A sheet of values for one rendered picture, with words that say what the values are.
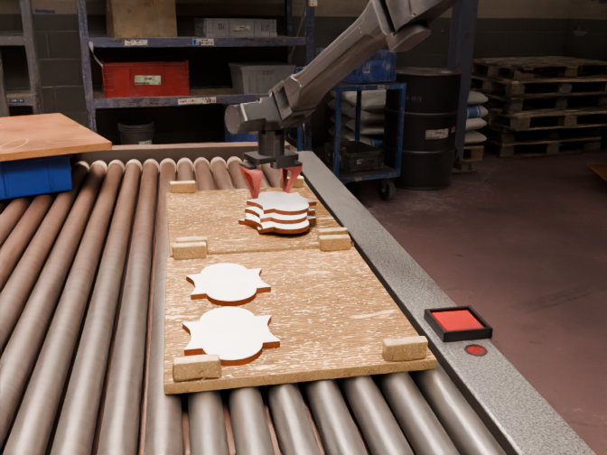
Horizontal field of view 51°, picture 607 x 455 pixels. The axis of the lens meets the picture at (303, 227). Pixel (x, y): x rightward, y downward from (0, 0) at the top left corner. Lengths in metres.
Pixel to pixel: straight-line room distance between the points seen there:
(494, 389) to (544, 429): 0.09
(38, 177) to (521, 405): 1.23
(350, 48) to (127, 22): 4.28
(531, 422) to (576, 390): 1.88
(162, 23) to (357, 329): 4.58
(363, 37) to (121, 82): 4.29
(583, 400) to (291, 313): 1.83
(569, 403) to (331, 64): 1.82
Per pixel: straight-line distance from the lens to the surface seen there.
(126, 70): 5.23
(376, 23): 1.01
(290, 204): 1.31
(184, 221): 1.35
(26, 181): 1.66
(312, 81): 1.16
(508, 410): 0.83
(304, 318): 0.94
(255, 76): 5.42
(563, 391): 2.67
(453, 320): 0.98
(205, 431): 0.75
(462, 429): 0.78
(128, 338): 0.95
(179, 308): 0.98
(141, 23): 5.29
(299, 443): 0.73
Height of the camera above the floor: 1.37
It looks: 20 degrees down
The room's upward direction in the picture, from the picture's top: 1 degrees clockwise
